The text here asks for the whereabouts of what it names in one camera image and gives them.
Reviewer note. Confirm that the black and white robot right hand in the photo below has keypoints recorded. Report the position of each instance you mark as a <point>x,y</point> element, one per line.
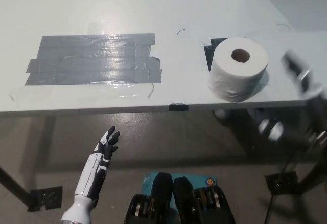
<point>293,64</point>

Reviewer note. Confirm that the black tape square patch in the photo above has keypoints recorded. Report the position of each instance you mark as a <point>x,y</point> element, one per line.
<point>210,52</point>

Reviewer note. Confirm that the black metal table leg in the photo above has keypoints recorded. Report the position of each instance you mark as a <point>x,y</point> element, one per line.
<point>314,174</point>
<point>15,185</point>

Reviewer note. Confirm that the grey duct tape patch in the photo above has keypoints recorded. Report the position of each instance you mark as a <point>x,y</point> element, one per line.
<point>97,60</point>

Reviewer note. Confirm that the small black tape piece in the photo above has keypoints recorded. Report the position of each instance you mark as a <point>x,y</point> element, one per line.
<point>178,107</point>

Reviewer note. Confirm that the white and black robot left hand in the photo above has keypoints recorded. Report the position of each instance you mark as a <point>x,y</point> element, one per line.
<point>88,180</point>

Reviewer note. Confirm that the white toilet paper roll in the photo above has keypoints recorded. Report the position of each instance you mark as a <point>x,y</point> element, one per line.
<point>232,80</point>

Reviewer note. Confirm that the white rounded object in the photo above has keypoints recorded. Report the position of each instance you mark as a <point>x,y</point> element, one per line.
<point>221,113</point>

